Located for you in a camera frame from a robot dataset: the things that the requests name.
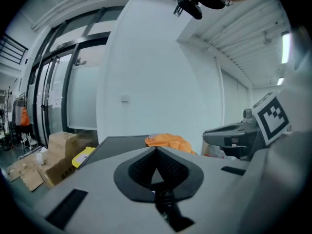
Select orange cloth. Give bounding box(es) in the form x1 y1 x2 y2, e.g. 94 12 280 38
145 133 197 156

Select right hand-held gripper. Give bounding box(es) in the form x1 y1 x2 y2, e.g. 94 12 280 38
202 93 291 161

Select orange hanging garment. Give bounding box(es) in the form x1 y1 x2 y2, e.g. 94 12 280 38
20 107 31 127

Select black metal railing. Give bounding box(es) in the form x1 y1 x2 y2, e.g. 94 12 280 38
0 32 29 66

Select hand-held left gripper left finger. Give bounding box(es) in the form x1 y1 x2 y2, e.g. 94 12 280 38
36 146 176 234

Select metal clothes rack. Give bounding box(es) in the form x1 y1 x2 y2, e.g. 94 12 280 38
11 92 33 151

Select white ceiling pipes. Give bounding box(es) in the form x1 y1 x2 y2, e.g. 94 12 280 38
31 0 178 32

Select white roller blinds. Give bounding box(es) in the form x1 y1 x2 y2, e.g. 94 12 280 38
220 69 250 129

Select flattened cardboard sheets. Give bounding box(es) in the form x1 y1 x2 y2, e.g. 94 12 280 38
6 155 45 193

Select black washing machine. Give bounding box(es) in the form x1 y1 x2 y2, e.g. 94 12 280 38
77 135 195 170

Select white paper notice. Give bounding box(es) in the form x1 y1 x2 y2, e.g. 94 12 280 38
49 89 62 106

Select black framed glass door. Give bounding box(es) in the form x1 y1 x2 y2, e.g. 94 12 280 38
26 5 125 146

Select large brown cardboard box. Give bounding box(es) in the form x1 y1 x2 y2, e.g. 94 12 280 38
36 141 96 188

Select tan cardboard box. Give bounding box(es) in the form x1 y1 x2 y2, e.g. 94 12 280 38
48 131 79 159

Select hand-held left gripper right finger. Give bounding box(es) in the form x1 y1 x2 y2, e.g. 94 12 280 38
156 146 251 234

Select black air vent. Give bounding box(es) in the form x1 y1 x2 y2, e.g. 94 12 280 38
173 3 186 17

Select yellow plastic bin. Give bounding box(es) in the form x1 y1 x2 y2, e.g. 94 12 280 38
71 146 97 169

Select black head-worn camera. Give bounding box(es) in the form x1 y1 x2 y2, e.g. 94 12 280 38
176 0 203 20

